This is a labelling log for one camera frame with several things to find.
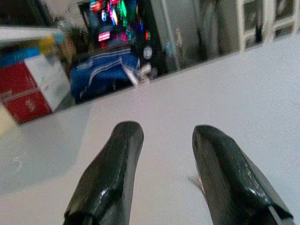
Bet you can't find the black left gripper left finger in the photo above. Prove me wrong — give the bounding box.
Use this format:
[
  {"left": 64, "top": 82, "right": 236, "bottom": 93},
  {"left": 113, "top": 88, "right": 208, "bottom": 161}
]
[{"left": 62, "top": 120, "right": 144, "bottom": 225}]

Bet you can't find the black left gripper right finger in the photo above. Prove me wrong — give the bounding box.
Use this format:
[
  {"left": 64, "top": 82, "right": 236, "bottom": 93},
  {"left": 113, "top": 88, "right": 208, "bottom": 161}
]
[{"left": 192, "top": 125, "right": 295, "bottom": 225}]

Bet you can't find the blue cloth with white stripes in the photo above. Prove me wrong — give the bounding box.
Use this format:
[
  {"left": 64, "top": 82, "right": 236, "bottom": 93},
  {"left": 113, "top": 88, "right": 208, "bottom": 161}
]
[{"left": 69, "top": 52, "right": 141, "bottom": 104}]

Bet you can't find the red and white cardboard box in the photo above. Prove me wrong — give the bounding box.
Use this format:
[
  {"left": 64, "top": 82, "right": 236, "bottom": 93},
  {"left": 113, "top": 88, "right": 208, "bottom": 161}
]
[{"left": 0, "top": 46, "right": 71, "bottom": 125}]

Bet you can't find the green potted plant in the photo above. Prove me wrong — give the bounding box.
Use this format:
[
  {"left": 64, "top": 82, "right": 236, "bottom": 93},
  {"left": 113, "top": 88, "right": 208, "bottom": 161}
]
[{"left": 55, "top": 16, "right": 91, "bottom": 61}]

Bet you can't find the yellow and blue box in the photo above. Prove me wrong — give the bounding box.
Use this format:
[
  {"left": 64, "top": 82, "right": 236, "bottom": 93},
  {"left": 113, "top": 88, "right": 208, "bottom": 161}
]
[{"left": 38, "top": 32, "right": 65, "bottom": 56}]

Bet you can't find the black framed neon poster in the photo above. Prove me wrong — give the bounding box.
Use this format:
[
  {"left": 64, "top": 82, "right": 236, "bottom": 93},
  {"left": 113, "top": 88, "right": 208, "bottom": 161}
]
[{"left": 78, "top": 0, "right": 162, "bottom": 51}]

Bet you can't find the white lattice shelf unit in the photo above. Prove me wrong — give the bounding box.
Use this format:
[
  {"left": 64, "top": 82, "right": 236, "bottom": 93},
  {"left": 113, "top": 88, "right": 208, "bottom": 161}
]
[{"left": 236, "top": 0, "right": 300, "bottom": 51}]

